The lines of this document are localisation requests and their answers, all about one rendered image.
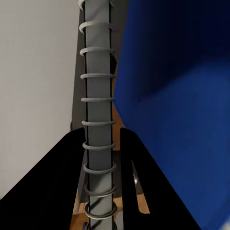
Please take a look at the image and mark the swivel chair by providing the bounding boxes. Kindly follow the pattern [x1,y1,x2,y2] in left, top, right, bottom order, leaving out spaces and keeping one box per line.
[82,209,124,230]

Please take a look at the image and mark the notebook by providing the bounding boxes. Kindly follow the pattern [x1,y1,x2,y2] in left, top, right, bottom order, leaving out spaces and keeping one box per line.
[79,0,117,230]

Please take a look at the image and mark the folder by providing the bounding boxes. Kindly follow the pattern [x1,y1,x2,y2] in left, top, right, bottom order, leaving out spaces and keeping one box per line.
[113,0,230,230]

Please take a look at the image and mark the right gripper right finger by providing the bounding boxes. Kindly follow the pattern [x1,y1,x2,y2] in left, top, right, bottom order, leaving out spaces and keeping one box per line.
[120,127,201,230]

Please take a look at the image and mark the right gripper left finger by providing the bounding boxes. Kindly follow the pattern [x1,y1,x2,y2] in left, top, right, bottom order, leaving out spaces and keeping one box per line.
[0,127,87,230]

